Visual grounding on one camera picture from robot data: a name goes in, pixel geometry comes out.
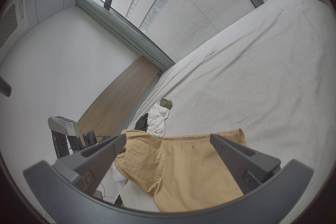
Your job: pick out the white ceiling air conditioner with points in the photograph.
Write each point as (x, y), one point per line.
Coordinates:
(13, 20)

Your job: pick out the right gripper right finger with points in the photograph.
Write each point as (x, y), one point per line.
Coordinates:
(252, 170)

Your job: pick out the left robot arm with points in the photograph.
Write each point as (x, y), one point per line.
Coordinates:
(63, 125)

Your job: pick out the white garment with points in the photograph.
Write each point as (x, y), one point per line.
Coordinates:
(157, 123)

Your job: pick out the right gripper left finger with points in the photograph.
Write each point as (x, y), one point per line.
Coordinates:
(86, 170)

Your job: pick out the black T-shirt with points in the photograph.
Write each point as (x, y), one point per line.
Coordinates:
(141, 123)

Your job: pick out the tan shorts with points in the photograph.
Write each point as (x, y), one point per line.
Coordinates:
(183, 165)

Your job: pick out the window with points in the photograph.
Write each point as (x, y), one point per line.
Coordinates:
(196, 2)

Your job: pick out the bed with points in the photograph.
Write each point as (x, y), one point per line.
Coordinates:
(249, 73)

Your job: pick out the green garment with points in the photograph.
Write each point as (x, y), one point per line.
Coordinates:
(166, 104)

